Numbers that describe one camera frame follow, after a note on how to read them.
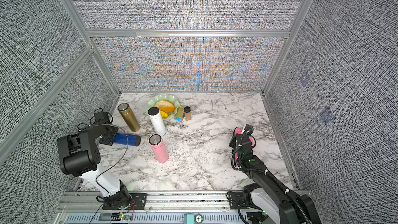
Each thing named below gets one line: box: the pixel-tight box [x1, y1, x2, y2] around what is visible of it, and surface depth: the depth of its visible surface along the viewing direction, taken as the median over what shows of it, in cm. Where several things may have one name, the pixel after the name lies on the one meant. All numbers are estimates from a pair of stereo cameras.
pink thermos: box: [148, 133, 169, 164], surface depth 73 cm
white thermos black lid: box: [147, 106, 167, 137], surface depth 84 cm
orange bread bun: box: [154, 100, 176, 114], surface depth 106 cm
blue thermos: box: [113, 132, 141, 147], surface depth 92 cm
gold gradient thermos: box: [117, 102, 141, 132], surface depth 87 cm
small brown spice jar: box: [183, 106, 192, 121], surface depth 100 cm
